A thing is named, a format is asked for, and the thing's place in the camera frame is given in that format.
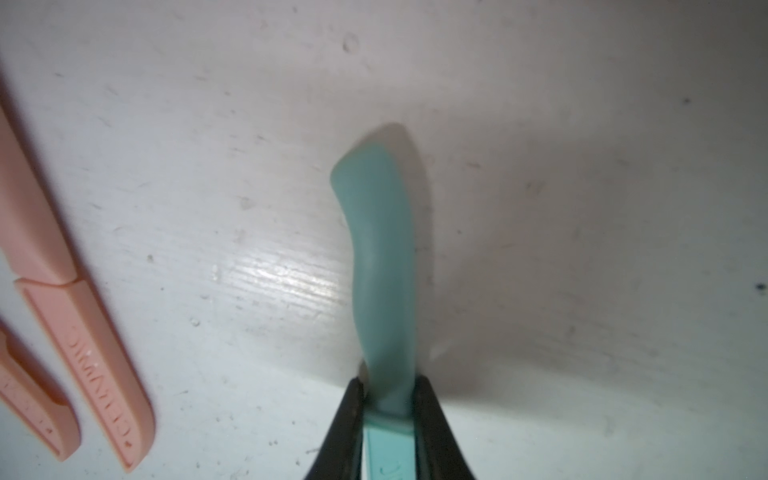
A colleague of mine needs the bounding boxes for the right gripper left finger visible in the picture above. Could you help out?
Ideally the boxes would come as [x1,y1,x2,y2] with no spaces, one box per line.
[305,377,365,480]

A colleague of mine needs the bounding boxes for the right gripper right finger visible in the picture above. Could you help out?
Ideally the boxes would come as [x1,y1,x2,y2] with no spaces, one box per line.
[413,376,476,480]

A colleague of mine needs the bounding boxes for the teal fruit knife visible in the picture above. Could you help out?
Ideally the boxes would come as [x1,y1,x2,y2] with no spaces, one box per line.
[329,139,418,480]

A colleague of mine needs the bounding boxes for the pink fruit knife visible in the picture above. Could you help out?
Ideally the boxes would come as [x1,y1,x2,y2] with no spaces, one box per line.
[1,116,155,472]
[1,324,81,461]

